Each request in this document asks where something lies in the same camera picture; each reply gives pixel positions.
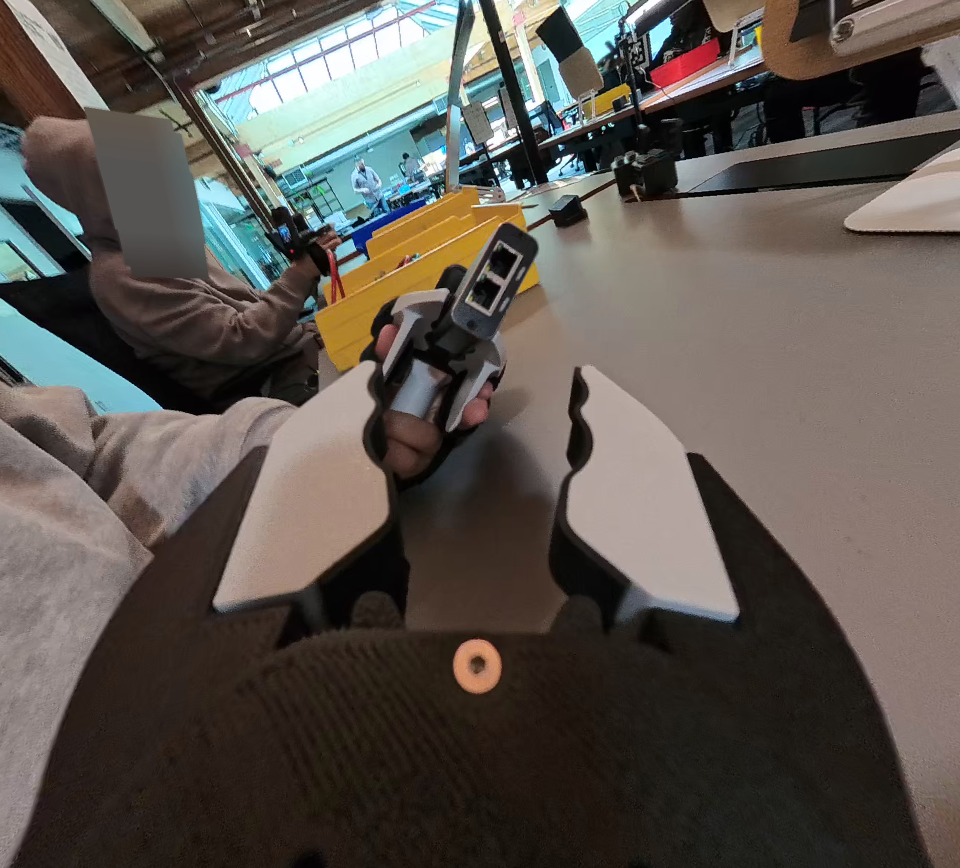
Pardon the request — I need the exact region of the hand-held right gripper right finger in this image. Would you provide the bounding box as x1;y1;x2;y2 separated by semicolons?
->
549;366;741;627

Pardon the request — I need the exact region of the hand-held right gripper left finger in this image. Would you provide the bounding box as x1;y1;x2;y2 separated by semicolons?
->
213;360;399;614

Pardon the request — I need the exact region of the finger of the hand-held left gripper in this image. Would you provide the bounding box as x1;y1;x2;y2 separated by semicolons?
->
444;339;507;434
382;289;451;378

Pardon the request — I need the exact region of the yellow plastic bin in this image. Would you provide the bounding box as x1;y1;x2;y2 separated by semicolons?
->
315;204;541;372
366;186;483;260

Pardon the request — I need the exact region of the black network adapter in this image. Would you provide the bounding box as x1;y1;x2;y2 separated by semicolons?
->
442;223;540;353

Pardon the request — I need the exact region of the person's left forearm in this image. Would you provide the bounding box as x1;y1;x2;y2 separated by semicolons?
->
90;392;301;547

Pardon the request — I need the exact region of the person's left hand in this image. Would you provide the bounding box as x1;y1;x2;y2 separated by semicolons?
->
361;298;505;485

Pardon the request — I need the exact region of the blue plastic bin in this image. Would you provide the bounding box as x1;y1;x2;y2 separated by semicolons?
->
348;199;429;239

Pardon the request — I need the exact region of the silver computer monitor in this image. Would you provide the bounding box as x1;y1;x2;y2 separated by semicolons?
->
446;0;477;194

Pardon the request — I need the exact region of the black charger block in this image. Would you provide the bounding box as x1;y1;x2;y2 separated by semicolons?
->
611;118;684;200

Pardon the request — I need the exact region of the black steel column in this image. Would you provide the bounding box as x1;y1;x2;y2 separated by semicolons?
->
450;0;552;185

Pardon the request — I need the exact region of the black office chair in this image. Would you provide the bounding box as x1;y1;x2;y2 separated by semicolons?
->
0;276;189;412

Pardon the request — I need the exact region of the red plastic bin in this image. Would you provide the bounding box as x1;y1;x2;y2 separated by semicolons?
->
648;39;725;89

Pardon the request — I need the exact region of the black desk mat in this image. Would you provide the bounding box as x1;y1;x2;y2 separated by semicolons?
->
686;152;960;196

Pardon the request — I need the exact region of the white screen stand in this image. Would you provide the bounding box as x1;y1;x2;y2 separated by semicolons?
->
843;141;960;235

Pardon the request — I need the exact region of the white paper sign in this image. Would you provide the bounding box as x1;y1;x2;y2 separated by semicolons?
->
0;0;106;112

